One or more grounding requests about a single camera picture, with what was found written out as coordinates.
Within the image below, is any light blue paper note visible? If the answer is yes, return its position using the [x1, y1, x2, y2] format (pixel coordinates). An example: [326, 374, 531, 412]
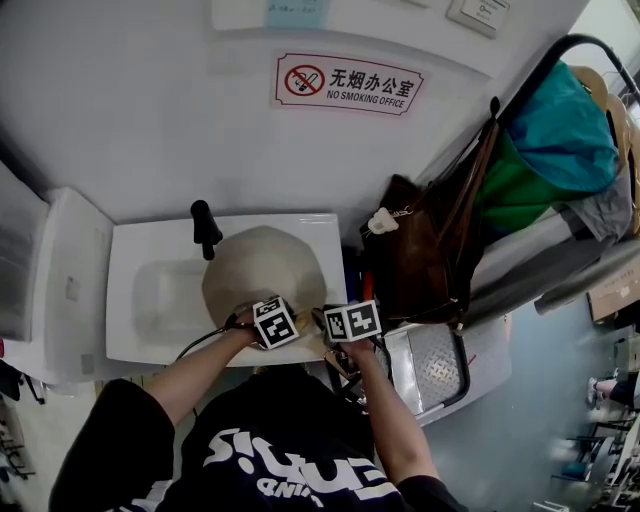
[264, 0, 332, 31]

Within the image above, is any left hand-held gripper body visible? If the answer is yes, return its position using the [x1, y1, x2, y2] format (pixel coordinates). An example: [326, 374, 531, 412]
[249, 295, 300, 352]

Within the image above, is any red and white wall sign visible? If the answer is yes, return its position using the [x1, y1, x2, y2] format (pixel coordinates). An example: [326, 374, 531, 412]
[270, 48, 432, 119]

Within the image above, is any teal garment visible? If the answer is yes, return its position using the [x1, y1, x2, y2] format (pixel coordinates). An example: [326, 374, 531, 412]
[504, 59, 621, 194]

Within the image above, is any green garment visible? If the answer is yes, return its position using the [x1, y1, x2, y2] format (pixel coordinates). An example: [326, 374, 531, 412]
[474, 130, 566, 241]

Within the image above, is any person's left forearm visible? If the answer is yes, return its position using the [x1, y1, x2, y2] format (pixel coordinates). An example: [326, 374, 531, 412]
[141, 324, 262, 427]

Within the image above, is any brown leather bag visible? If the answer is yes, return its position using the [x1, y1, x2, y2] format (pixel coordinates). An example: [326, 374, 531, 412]
[359, 97, 502, 335]

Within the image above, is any white ceramic sink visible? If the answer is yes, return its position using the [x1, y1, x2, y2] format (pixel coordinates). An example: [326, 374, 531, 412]
[105, 213, 349, 369]

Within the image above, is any person's right forearm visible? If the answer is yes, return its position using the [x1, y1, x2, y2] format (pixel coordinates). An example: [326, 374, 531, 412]
[344, 338, 442, 487]

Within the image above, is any white cabinet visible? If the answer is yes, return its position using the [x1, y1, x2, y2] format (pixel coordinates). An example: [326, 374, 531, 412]
[0, 186, 115, 386]

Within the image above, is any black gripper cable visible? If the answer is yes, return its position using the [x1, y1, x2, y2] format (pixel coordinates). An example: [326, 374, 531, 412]
[173, 312, 256, 362]

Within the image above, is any white wall switch plate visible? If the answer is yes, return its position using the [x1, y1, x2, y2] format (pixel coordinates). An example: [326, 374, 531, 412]
[445, 0, 512, 41]

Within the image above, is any cardboard box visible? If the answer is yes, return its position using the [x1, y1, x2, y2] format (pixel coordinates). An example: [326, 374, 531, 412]
[586, 272, 640, 325]

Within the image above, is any grey garment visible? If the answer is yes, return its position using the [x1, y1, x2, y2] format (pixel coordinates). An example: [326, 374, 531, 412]
[534, 169, 636, 316]

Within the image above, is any black metal clothes rack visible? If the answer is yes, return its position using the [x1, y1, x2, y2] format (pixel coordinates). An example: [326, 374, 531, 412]
[492, 33, 640, 131]

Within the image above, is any black printed t-shirt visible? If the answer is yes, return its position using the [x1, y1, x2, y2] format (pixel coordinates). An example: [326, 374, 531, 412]
[48, 368, 471, 512]

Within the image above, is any black faucet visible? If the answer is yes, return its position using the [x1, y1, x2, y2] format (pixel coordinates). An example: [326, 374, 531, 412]
[190, 199, 225, 262]

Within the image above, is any metal tread-plate step stool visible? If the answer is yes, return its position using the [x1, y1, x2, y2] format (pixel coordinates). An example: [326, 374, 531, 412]
[383, 314, 513, 428]

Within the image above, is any wooden clothes hanger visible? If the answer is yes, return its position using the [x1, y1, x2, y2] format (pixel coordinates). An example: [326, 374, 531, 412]
[569, 63, 640, 166]

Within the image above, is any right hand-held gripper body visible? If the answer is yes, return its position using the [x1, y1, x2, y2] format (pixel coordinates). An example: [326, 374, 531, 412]
[311, 299, 384, 377]

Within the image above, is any white bag charm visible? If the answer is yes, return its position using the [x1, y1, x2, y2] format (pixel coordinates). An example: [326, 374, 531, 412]
[367, 206, 402, 237]

